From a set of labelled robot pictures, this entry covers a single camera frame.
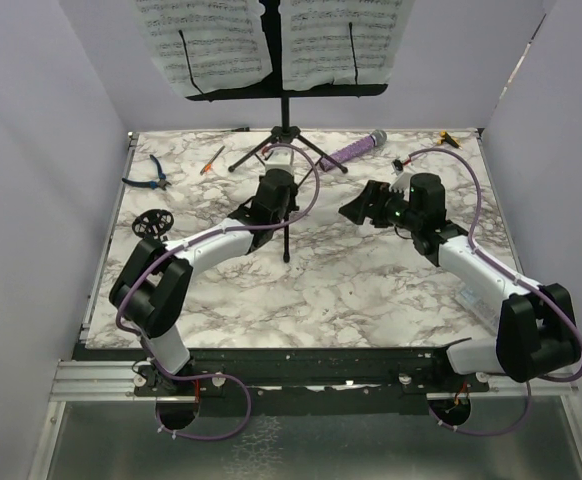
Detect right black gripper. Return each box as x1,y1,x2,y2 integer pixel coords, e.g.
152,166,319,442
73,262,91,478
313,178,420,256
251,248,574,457
340,179,422,232

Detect purple glitter microphone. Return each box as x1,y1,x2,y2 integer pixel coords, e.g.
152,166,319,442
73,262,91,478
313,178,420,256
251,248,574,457
318,129,387,172

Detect black perforated music stand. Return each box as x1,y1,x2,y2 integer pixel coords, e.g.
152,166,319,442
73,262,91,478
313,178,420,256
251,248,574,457
188,1,387,262

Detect sheet music page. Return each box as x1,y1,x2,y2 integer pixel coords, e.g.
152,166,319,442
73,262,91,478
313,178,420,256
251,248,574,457
131,0,273,97
279,0,414,91

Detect small black microphone tripod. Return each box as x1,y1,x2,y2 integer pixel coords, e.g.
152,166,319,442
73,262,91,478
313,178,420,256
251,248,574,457
132,209,174,241

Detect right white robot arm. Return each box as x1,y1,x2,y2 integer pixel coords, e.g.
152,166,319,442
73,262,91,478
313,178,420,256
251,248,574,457
339,173,582,391

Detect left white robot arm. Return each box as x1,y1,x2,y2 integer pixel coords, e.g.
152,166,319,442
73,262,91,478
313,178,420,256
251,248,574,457
109,168,298,395

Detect thin metal conductor baton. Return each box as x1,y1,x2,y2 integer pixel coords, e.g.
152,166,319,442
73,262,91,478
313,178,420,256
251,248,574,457
402,148,438,168

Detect clear plastic bag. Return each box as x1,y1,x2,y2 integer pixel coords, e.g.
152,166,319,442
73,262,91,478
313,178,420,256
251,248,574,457
456,287,499,335

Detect orange grey pen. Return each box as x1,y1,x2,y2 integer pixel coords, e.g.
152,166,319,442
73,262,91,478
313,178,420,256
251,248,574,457
199,145,225,176

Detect yellow handled screwdriver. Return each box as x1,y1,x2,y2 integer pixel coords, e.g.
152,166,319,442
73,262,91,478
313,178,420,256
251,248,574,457
437,130,461,149

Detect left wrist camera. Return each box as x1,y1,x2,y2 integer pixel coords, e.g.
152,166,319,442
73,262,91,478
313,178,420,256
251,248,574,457
265,148,294,175

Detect blue handled pliers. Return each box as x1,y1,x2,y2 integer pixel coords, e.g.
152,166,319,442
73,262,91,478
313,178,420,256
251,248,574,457
121,153,172,193

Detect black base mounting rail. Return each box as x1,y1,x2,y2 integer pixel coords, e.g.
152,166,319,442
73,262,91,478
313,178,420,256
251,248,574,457
134,347,489,417

